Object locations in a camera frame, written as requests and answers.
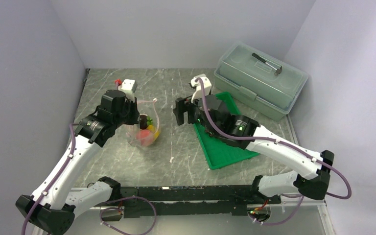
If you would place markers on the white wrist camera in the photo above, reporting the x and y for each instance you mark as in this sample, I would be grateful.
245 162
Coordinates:
128 86
202 87

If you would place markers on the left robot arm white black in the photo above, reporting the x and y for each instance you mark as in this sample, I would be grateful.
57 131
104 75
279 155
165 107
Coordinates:
51 207

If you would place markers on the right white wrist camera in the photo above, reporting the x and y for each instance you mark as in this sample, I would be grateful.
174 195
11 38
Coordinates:
202 87

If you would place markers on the green plastic tray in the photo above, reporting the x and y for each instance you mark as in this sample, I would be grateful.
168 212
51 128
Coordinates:
217 153

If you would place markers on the pink peach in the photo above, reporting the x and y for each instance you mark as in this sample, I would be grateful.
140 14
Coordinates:
144 137

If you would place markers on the dark purple mangosteen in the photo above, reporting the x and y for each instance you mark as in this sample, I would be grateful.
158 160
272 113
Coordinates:
145 121

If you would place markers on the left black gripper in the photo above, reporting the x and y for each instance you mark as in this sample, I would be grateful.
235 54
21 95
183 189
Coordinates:
133 119

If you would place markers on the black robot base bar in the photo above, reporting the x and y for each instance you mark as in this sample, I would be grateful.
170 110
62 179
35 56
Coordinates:
235 200

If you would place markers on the clear zip top bag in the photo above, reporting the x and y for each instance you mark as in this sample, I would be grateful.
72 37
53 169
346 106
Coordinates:
148 129

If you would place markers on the aluminium frame rail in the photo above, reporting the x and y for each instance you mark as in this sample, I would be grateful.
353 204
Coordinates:
52 208

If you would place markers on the yellow orange fruit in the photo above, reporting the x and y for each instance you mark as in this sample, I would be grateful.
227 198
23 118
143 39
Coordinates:
156 133

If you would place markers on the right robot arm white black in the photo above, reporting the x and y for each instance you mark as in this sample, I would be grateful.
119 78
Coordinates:
310 173

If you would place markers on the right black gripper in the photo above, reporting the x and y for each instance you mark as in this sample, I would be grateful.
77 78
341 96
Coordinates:
182 105

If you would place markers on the pale green lidded storage box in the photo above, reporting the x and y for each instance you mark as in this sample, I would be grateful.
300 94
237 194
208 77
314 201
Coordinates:
260 81

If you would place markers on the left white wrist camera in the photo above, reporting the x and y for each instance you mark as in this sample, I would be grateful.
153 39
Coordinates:
128 86

